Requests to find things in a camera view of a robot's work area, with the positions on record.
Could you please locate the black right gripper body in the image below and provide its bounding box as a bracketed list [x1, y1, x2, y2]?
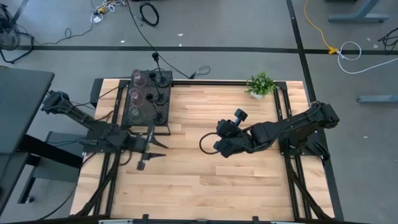
[216, 119, 259, 152]

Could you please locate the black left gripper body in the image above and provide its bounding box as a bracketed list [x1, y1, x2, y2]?
[123, 134, 150, 156]

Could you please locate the tall black candlestick holder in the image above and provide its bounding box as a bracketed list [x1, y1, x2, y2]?
[148, 72, 169, 106]
[145, 93, 168, 126]
[151, 52, 172, 89]

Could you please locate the pink ribbed glass candle holder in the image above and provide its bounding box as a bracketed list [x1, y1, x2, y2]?
[131, 68, 147, 88]
[128, 88, 146, 107]

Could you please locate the black perforated metal shelf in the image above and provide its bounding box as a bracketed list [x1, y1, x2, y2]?
[120, 70, 174, 137]

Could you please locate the small green potted plant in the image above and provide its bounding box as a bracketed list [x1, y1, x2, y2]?
[245, 70, 278, 101]

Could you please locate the grey desk base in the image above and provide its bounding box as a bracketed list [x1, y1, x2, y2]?
[17, 130, 83, 205]

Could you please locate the black desk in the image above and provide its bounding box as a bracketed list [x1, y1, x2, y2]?
[0, 67, 55, 215]

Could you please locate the grey floor bar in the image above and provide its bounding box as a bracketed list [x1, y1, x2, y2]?
[356, 94, 398, 105]

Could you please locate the grey desk leg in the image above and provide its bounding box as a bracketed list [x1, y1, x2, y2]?
[328, 0, 390, 24]

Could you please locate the black floor fan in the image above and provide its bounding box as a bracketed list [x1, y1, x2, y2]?
[0, 3, 35, 65]

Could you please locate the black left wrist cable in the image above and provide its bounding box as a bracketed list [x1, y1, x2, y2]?
[119, 150, 134, 167]

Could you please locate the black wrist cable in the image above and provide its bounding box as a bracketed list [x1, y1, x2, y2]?
[119, 150, 134, 167]
[198, 132, 219, 156]

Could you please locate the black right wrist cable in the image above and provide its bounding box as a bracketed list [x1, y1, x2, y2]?
[198, 132, 219, 156]

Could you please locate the black aluminium table frame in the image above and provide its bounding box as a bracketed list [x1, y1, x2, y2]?
[70, 77, 345, 224]

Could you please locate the grey looped cable with plug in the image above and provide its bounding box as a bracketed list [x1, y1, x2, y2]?
[188, 65, 212, 80]

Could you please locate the long black floor cable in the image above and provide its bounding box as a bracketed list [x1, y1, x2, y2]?
[126, 0, 192, 79]

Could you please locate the short black curved cable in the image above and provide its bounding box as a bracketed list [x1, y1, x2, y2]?
[313, 141, 331, 162]

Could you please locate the yellow extension cable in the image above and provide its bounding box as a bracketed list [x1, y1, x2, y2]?
[303, 0, 340, 56]

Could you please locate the white floor cable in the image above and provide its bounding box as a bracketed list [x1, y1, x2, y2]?
[336, 40, 398, 75]

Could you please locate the thin black floor cable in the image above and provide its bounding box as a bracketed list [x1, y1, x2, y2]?
[33, 22, 95, 47]

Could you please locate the coiled black cable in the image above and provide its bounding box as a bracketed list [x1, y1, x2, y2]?
[139, 1, 160, 27]

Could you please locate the white cable bundle with adapter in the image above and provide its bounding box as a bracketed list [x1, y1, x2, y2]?
[90, 0, 127, 25]

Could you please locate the black cable bundle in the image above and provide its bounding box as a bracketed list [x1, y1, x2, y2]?
[377, 26, 398, 51]

